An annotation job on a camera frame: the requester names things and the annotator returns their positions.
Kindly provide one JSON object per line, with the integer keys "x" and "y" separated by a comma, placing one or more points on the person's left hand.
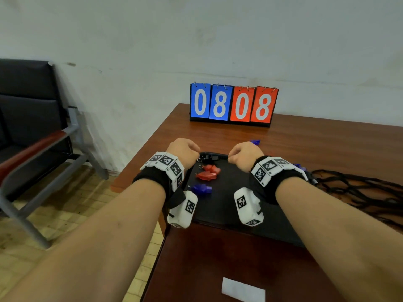
{"x": 184, "y": 150}

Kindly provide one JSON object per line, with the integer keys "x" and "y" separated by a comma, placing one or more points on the black plastic tray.
{"x": 220, "y": 210}

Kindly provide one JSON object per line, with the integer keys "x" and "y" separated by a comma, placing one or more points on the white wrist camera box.
{"x": 182, "y": 213}
{"x": 248, "y": 207}

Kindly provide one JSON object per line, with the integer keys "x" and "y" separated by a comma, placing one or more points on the person's right forearm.
{"x": 346, "y": 242}

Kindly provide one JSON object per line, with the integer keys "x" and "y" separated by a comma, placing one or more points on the person's right hand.
{"x": 245, "y": 155}

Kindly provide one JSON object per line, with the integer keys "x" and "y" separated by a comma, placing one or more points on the blue and red flip scoreboard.
{"x": 242, "y": 106}

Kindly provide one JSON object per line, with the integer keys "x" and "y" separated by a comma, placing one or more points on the orange plastic holders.
{"x": 206, "y": 176}

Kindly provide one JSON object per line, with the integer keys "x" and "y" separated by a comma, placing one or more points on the blue plastic holders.
{"x": 201, "y": 189}

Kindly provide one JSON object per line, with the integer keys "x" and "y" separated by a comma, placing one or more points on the black chair with grey frame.
{"x": 28, "y": 116}

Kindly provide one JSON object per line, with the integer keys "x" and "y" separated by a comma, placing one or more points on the black wristband with marker tags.
{"x": 270, "y": 165}
{"x": 165, "y": 160}

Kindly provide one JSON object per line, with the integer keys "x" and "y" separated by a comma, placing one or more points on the white paper label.
{"x": 242, "y": 290}

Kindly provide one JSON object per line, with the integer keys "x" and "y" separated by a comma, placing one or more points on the person's left forearm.
{"x": 94, "y": 248}

